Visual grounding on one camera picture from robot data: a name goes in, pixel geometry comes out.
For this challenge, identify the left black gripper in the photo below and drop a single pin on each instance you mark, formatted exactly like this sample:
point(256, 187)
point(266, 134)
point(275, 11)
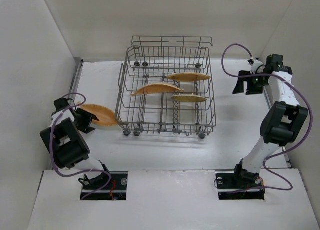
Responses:
point(83, 118)

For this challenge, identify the fish-shaped wicker plate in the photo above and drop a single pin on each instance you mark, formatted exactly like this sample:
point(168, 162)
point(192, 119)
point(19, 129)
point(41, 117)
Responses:
point(157, 88)
point(106, 117)

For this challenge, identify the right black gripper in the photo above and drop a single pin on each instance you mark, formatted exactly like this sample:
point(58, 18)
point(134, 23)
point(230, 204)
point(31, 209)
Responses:
point(246, 82)

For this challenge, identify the square orange wicker plate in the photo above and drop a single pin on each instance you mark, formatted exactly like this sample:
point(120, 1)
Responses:
point(188, 77)

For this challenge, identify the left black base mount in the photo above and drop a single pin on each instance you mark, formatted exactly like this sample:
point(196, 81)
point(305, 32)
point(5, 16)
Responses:
point(117, 185)

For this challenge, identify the grey wire dish rack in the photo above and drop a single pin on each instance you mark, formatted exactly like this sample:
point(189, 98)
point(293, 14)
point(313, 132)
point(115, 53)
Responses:
point(149, 60)

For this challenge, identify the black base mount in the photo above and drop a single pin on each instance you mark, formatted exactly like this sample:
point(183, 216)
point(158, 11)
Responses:
point(230, 189)
point(117, 185)

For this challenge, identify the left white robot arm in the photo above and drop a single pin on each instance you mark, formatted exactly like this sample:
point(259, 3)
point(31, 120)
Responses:
point(47, 137)

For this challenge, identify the round yellow-green wicker plate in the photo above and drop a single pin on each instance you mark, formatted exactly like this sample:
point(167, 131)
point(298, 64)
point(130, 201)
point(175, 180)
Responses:
point(189, 98)

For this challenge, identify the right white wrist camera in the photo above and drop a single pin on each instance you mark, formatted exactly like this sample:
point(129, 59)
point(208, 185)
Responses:
point(257, 67)

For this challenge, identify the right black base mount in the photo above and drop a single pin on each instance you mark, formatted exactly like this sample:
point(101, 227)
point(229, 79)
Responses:
point(230, 189)

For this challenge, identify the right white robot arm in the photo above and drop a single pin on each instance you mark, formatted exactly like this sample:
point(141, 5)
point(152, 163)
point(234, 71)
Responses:
point(250, 166)

